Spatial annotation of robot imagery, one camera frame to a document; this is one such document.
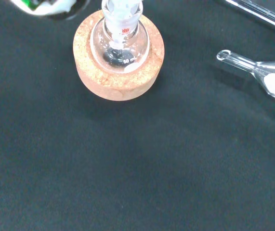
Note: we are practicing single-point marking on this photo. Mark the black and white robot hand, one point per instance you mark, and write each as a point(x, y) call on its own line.
point(53, 8)

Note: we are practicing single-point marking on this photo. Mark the small glass round-bottom flask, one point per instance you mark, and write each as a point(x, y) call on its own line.
point(118, 59)

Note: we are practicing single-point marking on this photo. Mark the clear acrylic funnel stand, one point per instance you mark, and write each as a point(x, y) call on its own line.
point(265, 13)

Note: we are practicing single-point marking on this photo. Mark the glass weighing funnel with powder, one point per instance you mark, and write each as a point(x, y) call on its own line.
point(274, 81)

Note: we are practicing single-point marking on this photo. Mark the black cloth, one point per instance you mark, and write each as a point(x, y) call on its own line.
point(137, 168)

